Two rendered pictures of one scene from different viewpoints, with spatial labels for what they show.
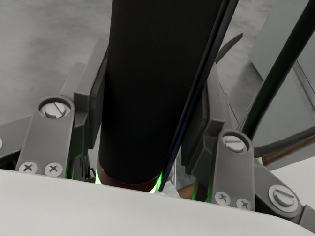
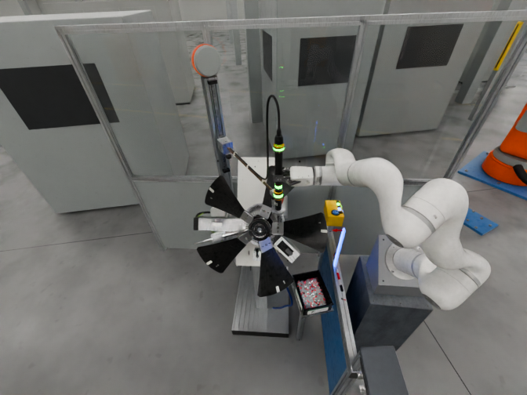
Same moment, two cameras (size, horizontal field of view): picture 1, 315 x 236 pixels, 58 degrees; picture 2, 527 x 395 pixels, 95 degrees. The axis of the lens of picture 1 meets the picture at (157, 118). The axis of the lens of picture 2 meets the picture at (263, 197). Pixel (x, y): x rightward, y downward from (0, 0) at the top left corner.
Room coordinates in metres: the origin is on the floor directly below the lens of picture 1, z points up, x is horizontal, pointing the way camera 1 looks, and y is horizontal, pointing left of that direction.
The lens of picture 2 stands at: (-0.03, 0.89, 2.15)
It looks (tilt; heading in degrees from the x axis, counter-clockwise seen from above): 40 degrees down; 282
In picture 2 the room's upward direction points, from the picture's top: 2 degrees counter-clockwise
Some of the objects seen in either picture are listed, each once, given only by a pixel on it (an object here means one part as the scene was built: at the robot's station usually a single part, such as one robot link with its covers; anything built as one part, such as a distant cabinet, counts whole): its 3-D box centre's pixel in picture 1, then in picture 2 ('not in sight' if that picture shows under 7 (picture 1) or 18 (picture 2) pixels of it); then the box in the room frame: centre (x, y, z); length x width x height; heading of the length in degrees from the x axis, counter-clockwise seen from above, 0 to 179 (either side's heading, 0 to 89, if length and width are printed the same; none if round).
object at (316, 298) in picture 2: not in sight; (310, 294); (-0.13, 0.16, 0.83); 0.19 x 0.14 x 0.04; 112
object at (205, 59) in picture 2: not in sight; (206, 60); (0.57, -0.53, 1.88); 0.17 x 0.15 x 0.16; 7
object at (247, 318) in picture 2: not in sight; (263, 297); (0.25, -0.18, 0.04); 0.62 x 0.46 x 0.08; 97
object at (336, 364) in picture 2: not in sight; (328, 313); (-0.28, 0.06, 0.45); 0.82 x 0.01 x 0.66; 97
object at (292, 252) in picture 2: not in sight; (286, 247); (0.04, -0.03, 0.98); 0.20 x 0.16 x 0.20; 97
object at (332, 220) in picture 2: not in sight; (332, 213); (-0.23, -0.33, 1.02); 0.16 x 0.10 x 0.11; 97
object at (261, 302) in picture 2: not in sight; (259, 282); (0.24, -0.08, 0.46); 0.09 x 0.04 x 0.91; 7
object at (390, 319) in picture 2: not in sight; (371, 317); (-0.55, 0.06, 0.47); 0.30 x 0.30 x 0.93; 4
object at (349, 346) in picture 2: not in sight; (338, 284); (-0.28, 0.06, 0.82); 0.90 x 0.04 x 0.08; 97
